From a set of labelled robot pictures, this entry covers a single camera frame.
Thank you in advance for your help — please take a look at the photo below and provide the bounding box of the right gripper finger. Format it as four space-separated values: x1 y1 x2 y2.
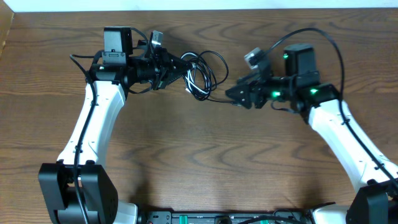
225 84 252 109
236 73 259 84

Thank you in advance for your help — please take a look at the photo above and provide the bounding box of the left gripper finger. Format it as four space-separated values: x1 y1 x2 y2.
166 52 193 70
161 65 193 89

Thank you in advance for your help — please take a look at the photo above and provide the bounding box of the white usb cable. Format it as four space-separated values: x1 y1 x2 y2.
180 52 211 95

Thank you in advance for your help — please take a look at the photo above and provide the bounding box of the black usb cable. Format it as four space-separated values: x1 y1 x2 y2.
180 50 242 107

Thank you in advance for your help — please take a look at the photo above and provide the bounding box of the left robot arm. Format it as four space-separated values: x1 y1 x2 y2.
38 26 193 223

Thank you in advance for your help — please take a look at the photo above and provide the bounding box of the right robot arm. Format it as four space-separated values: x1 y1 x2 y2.
226 44 397 223

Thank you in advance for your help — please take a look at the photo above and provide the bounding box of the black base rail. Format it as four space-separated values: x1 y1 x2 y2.
137 210 313 224

